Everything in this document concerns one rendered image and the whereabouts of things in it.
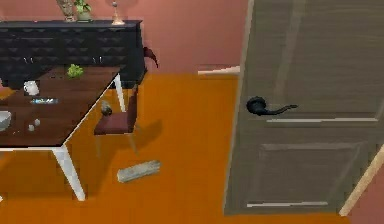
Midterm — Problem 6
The dark red seat chair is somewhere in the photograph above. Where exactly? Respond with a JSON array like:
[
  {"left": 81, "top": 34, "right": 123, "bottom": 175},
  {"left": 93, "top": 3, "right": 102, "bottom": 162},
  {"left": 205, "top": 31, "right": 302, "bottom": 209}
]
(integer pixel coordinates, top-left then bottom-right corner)
[{"left": 93, "top": 83, "right": 140, "bottom": 158}]

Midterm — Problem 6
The green lettuce head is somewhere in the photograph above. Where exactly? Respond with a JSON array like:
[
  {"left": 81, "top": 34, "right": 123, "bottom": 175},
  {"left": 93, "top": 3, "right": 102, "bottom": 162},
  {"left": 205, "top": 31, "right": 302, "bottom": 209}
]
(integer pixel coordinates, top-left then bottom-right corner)
[{"left": 66, "top": 63, "right": 85, "bottom": 79}]

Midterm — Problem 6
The green potted house plant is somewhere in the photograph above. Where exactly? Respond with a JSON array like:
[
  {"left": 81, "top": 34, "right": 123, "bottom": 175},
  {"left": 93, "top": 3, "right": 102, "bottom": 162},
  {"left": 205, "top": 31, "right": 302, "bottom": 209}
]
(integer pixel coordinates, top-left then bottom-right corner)
[{"left": 73, "top": 0, "right": 93, "bottom": 23}]

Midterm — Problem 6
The grey patterned vase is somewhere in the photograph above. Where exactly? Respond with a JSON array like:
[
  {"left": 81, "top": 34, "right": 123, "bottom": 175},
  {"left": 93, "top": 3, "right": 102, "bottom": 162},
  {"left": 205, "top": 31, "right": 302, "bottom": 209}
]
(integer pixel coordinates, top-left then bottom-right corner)
[{"left": 55, "top": 0, "right": 77, "bottom": 23}]

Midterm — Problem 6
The pink candlestick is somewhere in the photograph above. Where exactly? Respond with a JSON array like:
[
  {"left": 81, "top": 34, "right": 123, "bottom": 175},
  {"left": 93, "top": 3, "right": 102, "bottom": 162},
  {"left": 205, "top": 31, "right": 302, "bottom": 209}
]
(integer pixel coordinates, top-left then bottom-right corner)
[{"left": 111, "top": 0, "right": 126, "bottom": 26}]

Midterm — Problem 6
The dark wood dining table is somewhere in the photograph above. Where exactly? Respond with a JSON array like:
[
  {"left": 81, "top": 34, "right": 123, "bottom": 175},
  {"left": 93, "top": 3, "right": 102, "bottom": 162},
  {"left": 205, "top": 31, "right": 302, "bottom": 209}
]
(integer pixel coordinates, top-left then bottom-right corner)
[{"left": 0, "top": 65, "right": 127, "bottom": 202}]

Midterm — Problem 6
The white mug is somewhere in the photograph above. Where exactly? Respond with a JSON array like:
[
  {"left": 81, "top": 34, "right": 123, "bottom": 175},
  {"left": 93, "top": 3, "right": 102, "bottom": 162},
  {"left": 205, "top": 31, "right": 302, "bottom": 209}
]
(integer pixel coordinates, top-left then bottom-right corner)
[{"left": 23, "top": 80, "right": 40, "bottom": 97}]

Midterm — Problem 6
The black chest of drawers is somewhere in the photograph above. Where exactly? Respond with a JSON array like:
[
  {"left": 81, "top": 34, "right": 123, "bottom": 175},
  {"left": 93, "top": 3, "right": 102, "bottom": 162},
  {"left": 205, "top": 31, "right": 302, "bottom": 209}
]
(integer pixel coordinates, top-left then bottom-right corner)
[{"left": 0, "top": 19, "right": 147, "bottom": 90}]

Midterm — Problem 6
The white bowl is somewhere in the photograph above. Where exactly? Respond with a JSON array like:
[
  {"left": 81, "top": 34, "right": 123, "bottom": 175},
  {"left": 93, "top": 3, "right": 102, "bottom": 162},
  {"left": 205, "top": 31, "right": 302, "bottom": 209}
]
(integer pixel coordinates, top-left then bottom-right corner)
[{"left": 0, "top": 110, "right": 13, "bottom": 132}]

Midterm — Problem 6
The grey stone block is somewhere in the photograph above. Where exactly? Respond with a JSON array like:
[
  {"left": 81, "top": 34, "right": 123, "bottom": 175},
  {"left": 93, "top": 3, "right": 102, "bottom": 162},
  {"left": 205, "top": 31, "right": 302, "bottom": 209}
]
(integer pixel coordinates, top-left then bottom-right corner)
[{"left": 116, "top": 159, "right": 162, "bottom": 184}]

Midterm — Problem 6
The grey panelled room door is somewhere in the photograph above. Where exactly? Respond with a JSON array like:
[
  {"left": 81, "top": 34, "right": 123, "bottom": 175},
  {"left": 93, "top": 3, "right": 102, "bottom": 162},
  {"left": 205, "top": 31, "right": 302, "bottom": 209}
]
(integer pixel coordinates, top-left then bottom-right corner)
[{"left": 223, "top": 0, "right": 384, "bottom": 216}]

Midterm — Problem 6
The silver flat tray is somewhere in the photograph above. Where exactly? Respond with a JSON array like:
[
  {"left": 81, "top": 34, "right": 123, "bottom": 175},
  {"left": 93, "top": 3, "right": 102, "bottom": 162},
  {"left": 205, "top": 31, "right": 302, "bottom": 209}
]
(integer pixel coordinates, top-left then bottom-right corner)
[{"left": 30, "top": 97, "right": 59, "bottom": 105}]

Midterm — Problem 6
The black lever door handle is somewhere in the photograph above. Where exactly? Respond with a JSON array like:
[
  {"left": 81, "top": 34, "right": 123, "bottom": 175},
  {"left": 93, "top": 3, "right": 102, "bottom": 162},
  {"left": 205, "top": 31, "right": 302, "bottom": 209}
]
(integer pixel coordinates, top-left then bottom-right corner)
[{"left": 246, "top": 96, "right": 299, "bottom": 117}]

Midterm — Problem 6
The dark red curved object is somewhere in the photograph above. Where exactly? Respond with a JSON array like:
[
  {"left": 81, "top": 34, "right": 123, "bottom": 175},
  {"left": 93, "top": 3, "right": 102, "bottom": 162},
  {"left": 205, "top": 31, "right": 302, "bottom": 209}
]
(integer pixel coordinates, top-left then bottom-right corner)
[{"left": 143, "top": 46, "right": 160, "bottom": 69}]

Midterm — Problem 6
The small grey round object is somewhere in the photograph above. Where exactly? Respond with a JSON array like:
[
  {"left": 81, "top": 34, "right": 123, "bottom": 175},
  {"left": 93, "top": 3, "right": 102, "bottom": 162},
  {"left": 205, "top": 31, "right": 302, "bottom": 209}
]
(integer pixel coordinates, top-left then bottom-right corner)
[{"left": 100, "top": 100, "right": 113, "bottom": 117}]

